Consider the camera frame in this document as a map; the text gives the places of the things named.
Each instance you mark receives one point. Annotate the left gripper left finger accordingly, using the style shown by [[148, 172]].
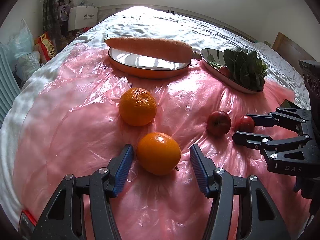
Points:
[[63, 216]]

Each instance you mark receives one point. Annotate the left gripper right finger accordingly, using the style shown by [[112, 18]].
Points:
[[258, 218]]

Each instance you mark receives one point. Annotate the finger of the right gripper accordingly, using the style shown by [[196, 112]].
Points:
[[293, 119], [266, 144]]

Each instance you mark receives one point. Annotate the small orange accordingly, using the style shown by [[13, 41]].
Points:
[[158, 153]]

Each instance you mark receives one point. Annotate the mandarin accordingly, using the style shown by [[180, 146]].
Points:
[[137, 107]]

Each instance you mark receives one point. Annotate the red phone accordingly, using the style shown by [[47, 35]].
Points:
[[26, 225]]

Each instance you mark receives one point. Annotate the wooden headboard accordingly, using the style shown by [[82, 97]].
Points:
[[289, 50]]

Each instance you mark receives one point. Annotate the green leafy vegetable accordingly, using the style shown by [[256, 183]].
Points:
[[247, 69]]

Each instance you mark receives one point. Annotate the small radish on plate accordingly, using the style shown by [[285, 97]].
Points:
[[225, 71]]

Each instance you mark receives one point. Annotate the white round plate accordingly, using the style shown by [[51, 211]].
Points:
[[214, 61]]

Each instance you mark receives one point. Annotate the pink plastic sheet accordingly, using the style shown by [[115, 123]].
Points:
[[85, 117]]

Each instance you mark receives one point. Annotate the carrot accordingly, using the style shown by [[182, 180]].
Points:
[[158, 48]]

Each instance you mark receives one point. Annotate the light blue suitcase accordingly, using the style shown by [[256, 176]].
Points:
[[9, 88]]

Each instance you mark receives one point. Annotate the orange oval plate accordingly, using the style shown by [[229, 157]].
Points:
[[145, 67]]

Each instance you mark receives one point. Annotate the white bed duvet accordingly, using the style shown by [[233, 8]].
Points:
[[136, 21]]

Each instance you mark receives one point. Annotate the orange rice bag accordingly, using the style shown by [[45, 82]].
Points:
[[44, 45]]

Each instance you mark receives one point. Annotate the clear plastic bag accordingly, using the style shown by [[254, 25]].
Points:
[[23, 58]]

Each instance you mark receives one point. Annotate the plaid scarf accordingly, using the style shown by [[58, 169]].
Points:
[[50, 22]]

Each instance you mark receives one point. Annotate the white cardboard box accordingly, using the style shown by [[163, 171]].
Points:
[[81, 17]]

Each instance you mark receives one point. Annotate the purple fan lower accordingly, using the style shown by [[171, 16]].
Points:
[[63, 12]]

